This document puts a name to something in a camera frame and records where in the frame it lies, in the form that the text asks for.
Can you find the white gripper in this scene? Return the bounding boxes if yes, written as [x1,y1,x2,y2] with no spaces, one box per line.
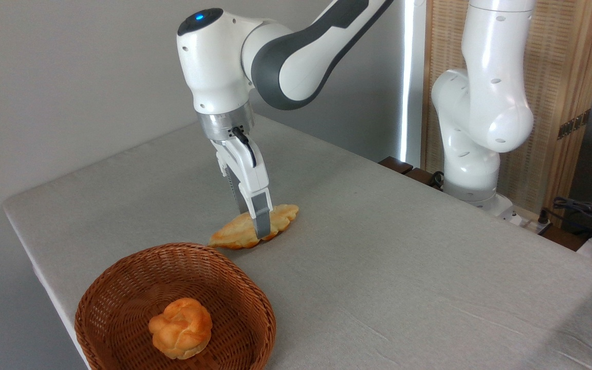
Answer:
[209,135,273,241]

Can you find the leaf-shaped golden bread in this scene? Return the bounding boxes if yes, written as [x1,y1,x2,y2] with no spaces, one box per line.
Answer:
[209,204,300,250]

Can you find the round knotted golden bread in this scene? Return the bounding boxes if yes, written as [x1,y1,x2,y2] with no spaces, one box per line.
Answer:
[148,298,213,360]

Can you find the brown woven wicker basket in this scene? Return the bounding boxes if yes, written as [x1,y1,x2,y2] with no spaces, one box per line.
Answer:
[74,243,277,370]

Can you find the dark brown wooden block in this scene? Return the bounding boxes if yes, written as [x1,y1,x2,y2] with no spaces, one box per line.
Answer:
[404,168,444,190]
[378,156,414,175]

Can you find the grey tablecloth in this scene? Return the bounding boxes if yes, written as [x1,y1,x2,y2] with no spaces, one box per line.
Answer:
[2,114,592,370]

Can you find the white power strip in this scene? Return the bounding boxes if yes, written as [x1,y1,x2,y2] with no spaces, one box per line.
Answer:
[502,205,552,232]

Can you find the brass screen hinge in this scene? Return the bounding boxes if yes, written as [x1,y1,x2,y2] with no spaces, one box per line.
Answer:
[557,109,591,140]

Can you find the wooden slatted folding screen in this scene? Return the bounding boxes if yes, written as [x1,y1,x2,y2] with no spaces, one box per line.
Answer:
[421,0,592,228]

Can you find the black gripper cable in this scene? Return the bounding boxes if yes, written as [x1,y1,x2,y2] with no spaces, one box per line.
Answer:
[231,127,257,169]

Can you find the tangled black cables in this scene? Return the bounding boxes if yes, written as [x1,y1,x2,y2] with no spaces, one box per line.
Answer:
[539,196,592,242]

